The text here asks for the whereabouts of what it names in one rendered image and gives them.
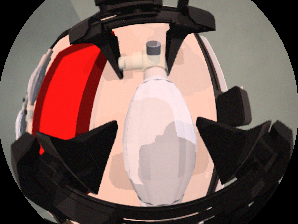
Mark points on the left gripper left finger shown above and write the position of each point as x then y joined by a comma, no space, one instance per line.
85,155

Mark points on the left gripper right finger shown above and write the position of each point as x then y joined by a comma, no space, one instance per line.
228,146

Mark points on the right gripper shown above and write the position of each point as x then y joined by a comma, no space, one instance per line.
100,32

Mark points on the red tray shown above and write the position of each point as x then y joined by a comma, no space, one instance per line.
60,102

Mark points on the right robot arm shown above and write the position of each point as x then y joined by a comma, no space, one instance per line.
111,4

